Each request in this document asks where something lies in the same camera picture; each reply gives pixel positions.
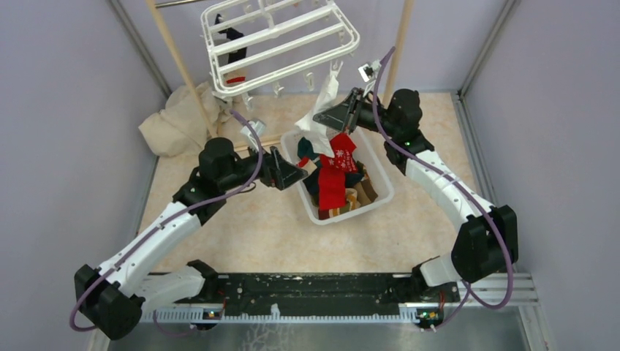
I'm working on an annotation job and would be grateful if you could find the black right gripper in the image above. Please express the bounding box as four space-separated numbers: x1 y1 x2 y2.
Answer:
314 88 398 138

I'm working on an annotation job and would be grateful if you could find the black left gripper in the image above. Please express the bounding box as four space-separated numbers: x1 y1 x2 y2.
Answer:
219 138 308 192

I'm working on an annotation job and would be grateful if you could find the red snowflake sock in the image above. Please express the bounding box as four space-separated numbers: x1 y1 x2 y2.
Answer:
320 133 358 173

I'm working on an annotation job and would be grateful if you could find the white plastic laundry basket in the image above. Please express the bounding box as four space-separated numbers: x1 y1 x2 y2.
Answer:
294 129 395 225

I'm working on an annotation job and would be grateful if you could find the white plastic sock hanger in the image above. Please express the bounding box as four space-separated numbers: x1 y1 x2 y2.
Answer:
200 1 360 97

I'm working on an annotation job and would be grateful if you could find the red plain sock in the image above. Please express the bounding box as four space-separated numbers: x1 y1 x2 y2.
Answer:
318 167 346 211

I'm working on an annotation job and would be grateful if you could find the white grey sock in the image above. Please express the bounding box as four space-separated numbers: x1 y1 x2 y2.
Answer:
208 53 233 100

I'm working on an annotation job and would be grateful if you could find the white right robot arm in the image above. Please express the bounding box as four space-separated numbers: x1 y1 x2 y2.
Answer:
312 88 518 301

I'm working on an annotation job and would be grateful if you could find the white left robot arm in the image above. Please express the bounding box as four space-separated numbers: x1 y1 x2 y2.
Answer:
72 137 308 341

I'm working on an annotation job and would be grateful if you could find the teal sock in basket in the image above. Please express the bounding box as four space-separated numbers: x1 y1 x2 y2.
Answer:
297 137 319 161

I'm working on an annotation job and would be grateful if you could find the white fluffy sock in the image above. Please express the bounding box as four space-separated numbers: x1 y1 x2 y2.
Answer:
294 69 341 159

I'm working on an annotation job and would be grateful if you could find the brown cloth in basket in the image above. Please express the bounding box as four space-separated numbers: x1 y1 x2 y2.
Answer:
357 177 378 206

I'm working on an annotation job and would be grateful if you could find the beige crumpled cloth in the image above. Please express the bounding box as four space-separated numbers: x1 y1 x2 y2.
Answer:
138 82 233 157

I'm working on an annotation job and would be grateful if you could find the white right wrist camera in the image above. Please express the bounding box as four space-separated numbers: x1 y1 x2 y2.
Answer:
358 60 382 90

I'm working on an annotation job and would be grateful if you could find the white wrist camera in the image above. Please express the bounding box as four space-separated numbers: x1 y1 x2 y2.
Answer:
358 60 382 90
241 118 266 151

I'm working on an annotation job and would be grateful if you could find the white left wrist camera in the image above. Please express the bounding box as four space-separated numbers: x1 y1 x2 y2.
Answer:
241 118 266 151

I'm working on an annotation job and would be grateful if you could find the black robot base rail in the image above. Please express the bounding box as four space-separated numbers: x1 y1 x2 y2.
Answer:
145 271 539 325

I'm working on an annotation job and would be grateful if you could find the wooden drying rack frame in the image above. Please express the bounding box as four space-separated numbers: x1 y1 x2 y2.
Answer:
145 0 416 152

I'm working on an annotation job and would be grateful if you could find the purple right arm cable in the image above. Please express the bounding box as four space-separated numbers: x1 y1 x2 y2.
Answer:
371 46 515 331

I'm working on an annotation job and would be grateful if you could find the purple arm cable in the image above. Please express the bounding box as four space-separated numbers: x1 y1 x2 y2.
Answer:
69 109 265 333
371 46 515 331

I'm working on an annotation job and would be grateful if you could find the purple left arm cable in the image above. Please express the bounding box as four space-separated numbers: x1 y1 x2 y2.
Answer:
69 109 265 333

